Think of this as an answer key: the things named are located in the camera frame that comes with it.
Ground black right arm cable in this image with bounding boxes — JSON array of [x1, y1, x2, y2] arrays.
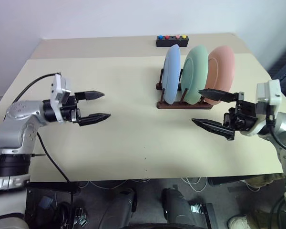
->
[[266, 104, 286, 153]]

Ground dark ribbed panel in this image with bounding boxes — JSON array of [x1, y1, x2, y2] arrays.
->
[[268, 42, 286, 83]]

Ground small blue connector box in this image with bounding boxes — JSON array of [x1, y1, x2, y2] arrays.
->
[[39, 197, 54, 210]]

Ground black plate with metal bracket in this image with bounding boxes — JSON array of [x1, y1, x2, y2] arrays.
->
[[190, 202, 219, 229]]

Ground white sneaker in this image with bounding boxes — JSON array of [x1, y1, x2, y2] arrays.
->
[[227, 214, 250, 229]]

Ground pink plate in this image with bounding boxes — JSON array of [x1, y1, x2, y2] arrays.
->
[[204, 45, 236, 105]]

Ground dark rounded grey shape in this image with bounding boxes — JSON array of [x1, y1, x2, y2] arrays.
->
[[102, 187, 138, 225], [162, 187, 194, 228]]

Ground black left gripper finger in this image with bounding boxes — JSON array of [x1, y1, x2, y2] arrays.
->
[[74, 90, 105, 102], [76, 113, 111, 127]]

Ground olive trouser leg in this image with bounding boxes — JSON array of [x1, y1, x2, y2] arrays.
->
[[243, 173, 286, 192]]

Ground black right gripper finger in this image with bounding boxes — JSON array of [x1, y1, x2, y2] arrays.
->
[[192, 118, 236, 141], [197, 88, 239, 104]]

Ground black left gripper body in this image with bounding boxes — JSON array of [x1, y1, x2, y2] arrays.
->
[[61, 95, 82, 124]]

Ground green plate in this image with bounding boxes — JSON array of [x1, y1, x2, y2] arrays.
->
[[180, 45, 209, 105]]

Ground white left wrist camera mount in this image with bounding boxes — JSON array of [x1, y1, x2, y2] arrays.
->
[[50, 73, 72, 125]]

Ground wooden dish rack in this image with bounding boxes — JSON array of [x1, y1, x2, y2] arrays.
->
[[155, 68, 213, 110]]

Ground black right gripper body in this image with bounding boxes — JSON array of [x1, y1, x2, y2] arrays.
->
[[223, 91, 258, 132]]

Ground black button box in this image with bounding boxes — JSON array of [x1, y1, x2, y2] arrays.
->
[[156, 35, 189, 48]]

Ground metal clamp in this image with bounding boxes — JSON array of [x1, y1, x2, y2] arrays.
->
[[73, 207, 88, 226]]

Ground white floor cable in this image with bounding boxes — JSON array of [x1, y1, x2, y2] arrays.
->
[[181, 177, 209, 193], [89, 177, 153, 189]]

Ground blue plate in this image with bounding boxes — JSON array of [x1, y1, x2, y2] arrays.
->
[[162, 44, 182, 105]]

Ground black table frame bar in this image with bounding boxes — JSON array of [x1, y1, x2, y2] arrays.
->
[[207, 176, 247, 187], [26, 182, 78, 195]]

